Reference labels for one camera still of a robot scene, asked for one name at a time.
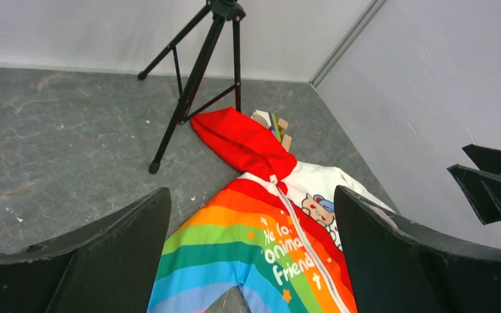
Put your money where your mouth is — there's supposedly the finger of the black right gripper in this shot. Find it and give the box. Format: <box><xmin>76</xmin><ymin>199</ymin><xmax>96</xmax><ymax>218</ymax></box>
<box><xmin>448</xmin><ymin>164</ymin><xmax>501</xmax><ymax>225</ymax></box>
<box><xmin>463</xmin><ymin>144</ymin><xmax>501</xmax><ymax>176</ymax></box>

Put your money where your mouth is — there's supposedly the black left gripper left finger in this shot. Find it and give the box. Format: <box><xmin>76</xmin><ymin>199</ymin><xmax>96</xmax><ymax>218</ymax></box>
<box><xmin>0</xmin><ymin>188</ymin><xmax>172</xmax><ymax>312</ymax></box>

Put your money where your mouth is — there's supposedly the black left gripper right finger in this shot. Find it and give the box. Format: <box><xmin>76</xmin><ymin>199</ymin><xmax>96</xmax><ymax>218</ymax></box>
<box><xmin>334</xmin><ymin>186</ymin><xmax>501</xmax><ymax>312</ymax></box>

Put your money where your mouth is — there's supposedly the rainbow hooded zip jacket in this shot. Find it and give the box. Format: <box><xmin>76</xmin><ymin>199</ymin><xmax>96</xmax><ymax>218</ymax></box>
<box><xmin>147</xmin><ymin>108</ymin><xmax>384</xmax><ymax>312</ymax></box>

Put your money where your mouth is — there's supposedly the long wooden block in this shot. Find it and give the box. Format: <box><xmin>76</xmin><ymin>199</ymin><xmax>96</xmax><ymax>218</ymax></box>
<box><xmin>281</xmin><ymin>134</ymin><xmax>292</xmax><ymax>152</ymax></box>

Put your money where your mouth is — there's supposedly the green flat toy block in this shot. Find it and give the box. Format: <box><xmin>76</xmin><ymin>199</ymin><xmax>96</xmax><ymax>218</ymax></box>
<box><xmin>269</xmin><ymin>113</ymin><xmax>282</xmax><ymax>142</ymax></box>

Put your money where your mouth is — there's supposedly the small wooden cube block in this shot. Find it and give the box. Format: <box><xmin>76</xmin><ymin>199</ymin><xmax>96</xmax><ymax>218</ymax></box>
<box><xmin>277</xmin><ymin>118</ymin><xmax>289</xmax><ymax>136</ymax></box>

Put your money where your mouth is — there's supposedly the white arch toy block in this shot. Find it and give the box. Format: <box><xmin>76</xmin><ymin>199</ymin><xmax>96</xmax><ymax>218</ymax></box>
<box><xmin>250</xmin><ymin>110</ymin><xmax>272</xmax><ymax>129</ymax></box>

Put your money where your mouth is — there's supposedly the black camera tripod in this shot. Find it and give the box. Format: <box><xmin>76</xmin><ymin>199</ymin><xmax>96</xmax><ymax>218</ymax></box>
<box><xmin>137</xmin><ymin>0</ymin><xmax>246</xmax><ymax>175</ymax></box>

